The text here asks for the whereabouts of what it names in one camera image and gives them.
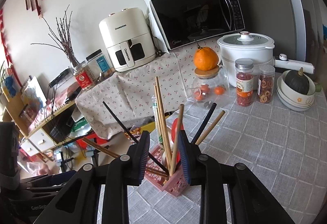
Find brown wooden chopstick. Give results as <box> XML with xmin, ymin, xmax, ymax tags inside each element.
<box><xmin>170</xmin><ymin>104</ymin><xmax>184</xmax><ymax>176</ymax></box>

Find paper-wrapped chopsticks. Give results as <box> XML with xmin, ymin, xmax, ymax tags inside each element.
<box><xmin>152</xmin><ymin>95</ymin><xmax>164</xmax><ymax>150</ymax></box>

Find white flower-print bowl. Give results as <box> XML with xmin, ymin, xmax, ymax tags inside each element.
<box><xmin>279</xmin><ymin>70</ymin><xmax>315</xmax><ymax>108</ymax></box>

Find blue-labelled glass jar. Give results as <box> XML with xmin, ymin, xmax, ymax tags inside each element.
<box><xmin>86</xmin><ymin>49</ymin><xmax>113</xmax><ymax>81</ymax></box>

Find jar of red dried fruit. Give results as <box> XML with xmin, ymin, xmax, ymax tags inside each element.
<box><xmin>235</xmin><ymin>58</ymin><xmax>254</xmax><ymax>107</ymax></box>

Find large orange fruit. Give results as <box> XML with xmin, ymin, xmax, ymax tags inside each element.
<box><xmin>193</xmin><ymin>47</ymin><xmax>219</xmax><ymax>71</ymax></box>

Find black microwave oven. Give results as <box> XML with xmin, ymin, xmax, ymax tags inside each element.
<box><xmin>144</xmin><ymin>0</ymin><xmax>245</xmax><ymax>52</ymax></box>

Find white electric cooking pot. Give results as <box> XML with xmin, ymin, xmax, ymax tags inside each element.
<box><xmin>217</xmin><ymin>31</ymin><xmax>274</xmax><ymax>90</ymax></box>

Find dark green pumpkin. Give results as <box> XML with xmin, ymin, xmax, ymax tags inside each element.
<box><xmin>284</xmin><ymin>67</ymin><xmax>310</xmax><ymax>94</ymax></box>

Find red-labelled glass jar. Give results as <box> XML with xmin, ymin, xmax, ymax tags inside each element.
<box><xmin>73</xmin><ymin>61</ymin><xmax>96</xmax><ymax>90</ymax></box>

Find pink perforated utensil holder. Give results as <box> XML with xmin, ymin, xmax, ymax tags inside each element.
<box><xmin>145</xmin><ymin>145</ymin><xmax>188</xmax><ymax>197</ymax></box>

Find grey checked tablecloth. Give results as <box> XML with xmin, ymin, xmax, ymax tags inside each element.
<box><xmin>128</xmin><ymin>87</ymin><xmax>326</xmax><ymax>223</ymax></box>

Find dried branches in vase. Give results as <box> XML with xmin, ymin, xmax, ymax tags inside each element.
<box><xmin>31</xmin><ymin>5</ymin><xmax>79</xmax><ymax>68</ymax></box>

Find floral cloth over cabinet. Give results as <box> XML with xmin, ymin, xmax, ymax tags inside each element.
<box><xmin>75</xmin><ymin>43</ymin><xmax>223</xmax><ymax>141</ymax></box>

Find white plastic spoon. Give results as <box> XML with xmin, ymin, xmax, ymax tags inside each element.
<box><xmin>162</xmin><ymin>144</ymin><xmax>179</xmax><ymax>171</ymax></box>

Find red plastic spoon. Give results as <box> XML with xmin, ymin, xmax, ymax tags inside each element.
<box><xmin>171</xmin><ymin>118</ymin><xmax>178</xmax><ymax>146</ymax></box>

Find glass jar with wooden lid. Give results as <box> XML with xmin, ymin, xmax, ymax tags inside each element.
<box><xmin>186</xmin><ymin>65</ymin><xmax>230</xmax><ymax>108</ymax></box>

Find light wooden chopstick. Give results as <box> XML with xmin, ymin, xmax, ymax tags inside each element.
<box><xmin>195</xmin><ymin>110</ymin><xmax>226</xmax><ymax>145</ymax></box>

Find jar of dried fruit rings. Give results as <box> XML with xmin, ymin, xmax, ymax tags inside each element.
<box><xmin>257</xmin><ymin>64</ymin><xmax>275</xmax><ymax>104</ymax></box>

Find cream air fryer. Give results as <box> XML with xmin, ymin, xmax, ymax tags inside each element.
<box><xmin>99</xmin><ymin>8</ymin><xmax>156</xmax><ymax>72</ymax></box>

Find stacked white plates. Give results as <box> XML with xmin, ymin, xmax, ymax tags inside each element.
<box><xmin>276</xmin><ymin>76</ymin><xmax>313</xmax><ymax>112</ymax></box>

